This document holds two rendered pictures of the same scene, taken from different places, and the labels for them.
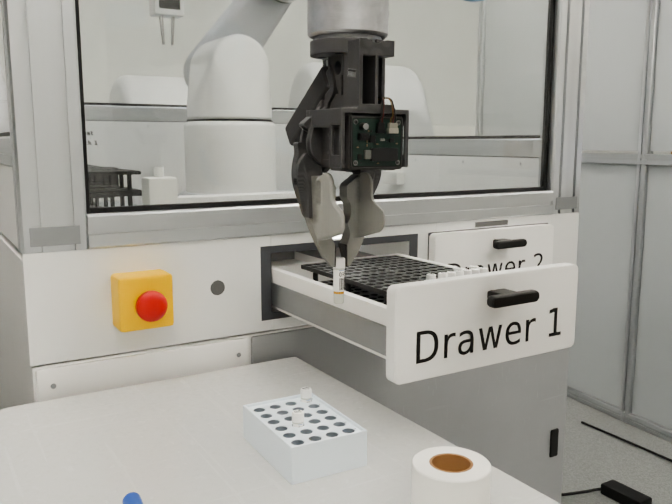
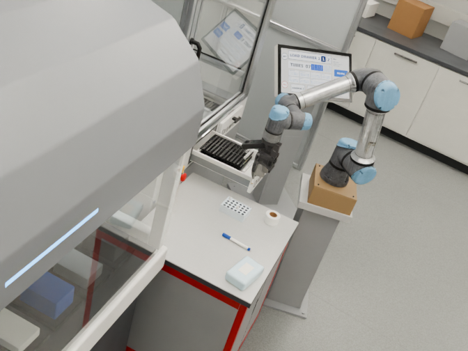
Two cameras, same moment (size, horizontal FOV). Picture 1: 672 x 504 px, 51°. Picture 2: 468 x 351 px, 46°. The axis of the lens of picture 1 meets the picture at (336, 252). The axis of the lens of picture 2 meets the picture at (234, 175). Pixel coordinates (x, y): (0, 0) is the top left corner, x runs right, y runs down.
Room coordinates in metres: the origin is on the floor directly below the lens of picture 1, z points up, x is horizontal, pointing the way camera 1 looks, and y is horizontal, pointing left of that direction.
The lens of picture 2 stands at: (-0.73, 1.51, 2.29)
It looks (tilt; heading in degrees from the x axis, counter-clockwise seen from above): 33 degrees down; 316
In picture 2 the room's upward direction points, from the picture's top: 17 degrees clockwise
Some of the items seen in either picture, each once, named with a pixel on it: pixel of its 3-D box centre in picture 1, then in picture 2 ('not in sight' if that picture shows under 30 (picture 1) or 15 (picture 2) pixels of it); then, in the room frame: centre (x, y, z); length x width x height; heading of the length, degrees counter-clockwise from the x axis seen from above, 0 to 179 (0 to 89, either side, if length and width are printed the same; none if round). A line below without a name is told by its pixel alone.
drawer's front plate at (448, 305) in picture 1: (488, 318); (262, 170); (0.81, -0.18, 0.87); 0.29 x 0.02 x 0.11; 121
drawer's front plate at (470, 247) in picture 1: (493, 258); (230, 122); (1.25, -0.29, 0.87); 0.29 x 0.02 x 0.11; 121
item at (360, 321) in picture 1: (387, 294); (223, 154); (0.99, -0.08, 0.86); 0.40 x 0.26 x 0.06; 31
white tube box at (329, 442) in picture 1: (302, 434); (235, 209); (0.69, 0.04, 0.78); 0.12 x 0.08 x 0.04; 29
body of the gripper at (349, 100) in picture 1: (351, 108); (267, 152); (0.66, -0.01, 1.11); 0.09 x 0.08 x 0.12; 29
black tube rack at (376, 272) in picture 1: (391, 292); (225, 154); (0.99, -0.08, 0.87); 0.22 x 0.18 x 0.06; 31
